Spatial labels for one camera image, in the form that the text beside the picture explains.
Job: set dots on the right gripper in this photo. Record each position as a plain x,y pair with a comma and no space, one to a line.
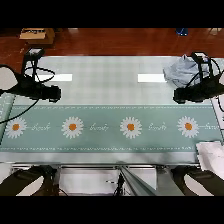
186,95

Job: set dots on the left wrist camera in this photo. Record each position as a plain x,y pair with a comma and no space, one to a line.
33,53

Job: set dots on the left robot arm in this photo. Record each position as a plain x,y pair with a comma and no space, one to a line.
20,85

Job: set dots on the silver frame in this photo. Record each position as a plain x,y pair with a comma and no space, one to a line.
138,185

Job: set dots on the blue object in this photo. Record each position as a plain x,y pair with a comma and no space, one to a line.
182,31

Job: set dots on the light blue garment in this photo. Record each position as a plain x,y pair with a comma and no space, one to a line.
181,71

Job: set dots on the white garment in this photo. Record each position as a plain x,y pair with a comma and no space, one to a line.
211,156

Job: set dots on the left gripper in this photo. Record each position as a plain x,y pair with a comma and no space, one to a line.
50,93

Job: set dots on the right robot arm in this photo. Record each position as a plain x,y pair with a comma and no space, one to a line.
210,87

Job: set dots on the cardboard box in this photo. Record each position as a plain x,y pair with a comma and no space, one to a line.
37,35

